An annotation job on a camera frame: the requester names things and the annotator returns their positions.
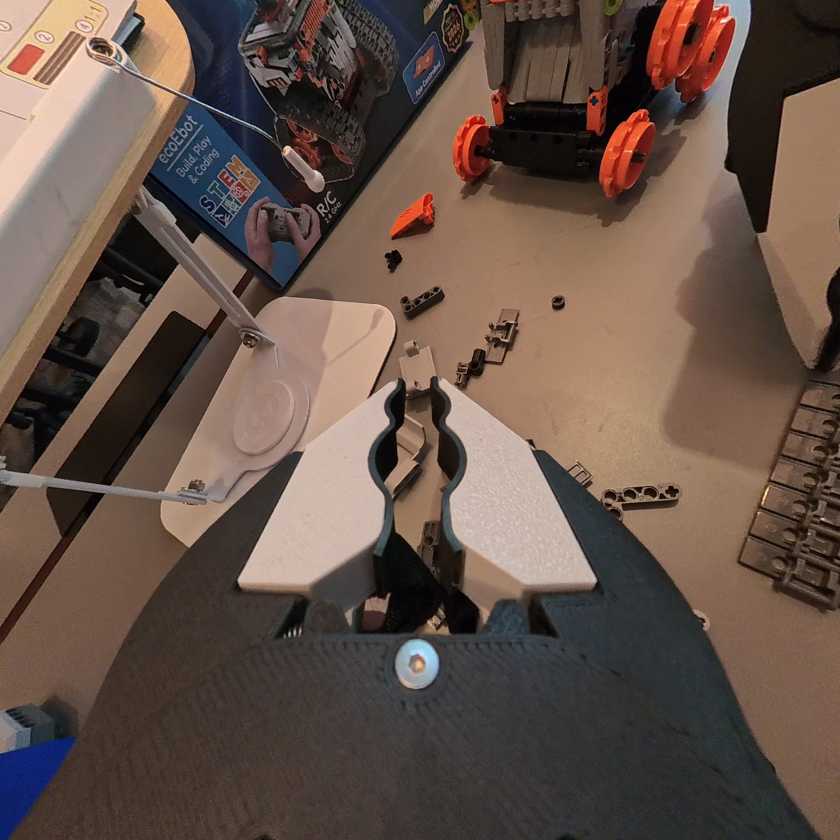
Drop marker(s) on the dark grey angled beam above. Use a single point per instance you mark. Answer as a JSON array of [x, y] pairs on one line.
[[420, 305]]

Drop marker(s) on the blue flat object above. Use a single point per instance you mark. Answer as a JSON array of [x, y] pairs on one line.
[[26, 787]]

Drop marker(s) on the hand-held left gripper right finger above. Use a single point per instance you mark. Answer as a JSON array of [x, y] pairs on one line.
[[518, 518]]

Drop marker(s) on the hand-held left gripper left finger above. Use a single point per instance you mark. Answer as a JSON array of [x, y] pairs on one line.
[[315, 518]]

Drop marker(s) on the orange wedge block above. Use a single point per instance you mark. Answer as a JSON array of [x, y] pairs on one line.
[[413, 220]]

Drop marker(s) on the grey bent liftarm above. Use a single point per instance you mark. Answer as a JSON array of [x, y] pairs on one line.
[[611, 505]]

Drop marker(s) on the black small clip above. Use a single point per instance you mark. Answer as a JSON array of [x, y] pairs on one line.
[[394, 261]]

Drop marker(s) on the white lamp base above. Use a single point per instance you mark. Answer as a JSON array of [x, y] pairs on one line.
[[328, 341]]

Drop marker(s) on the light grey curved block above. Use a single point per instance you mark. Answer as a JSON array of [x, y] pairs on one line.
[[410, 459]]

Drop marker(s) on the blue printed toy box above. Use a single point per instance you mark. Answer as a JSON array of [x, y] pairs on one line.
[[216, 170]]

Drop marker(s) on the grey white block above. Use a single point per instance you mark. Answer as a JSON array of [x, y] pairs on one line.
[[33, 725]]

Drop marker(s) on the single grey track link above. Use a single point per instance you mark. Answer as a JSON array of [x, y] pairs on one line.
[[504, 334]]

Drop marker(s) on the light grey curved panel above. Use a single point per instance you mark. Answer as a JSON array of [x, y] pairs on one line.
[[420, 374]]

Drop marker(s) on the black grey cross connector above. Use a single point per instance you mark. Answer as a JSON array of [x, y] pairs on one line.
[[474, 364]]

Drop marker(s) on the small grey frame piece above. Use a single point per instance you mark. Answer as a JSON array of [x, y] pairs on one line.
[[568, 468]]

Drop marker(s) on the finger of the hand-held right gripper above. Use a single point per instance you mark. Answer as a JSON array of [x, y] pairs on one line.
[[807, 197]]

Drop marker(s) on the grey orange toy block vehicle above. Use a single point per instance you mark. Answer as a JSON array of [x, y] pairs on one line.
[[544, 65]]

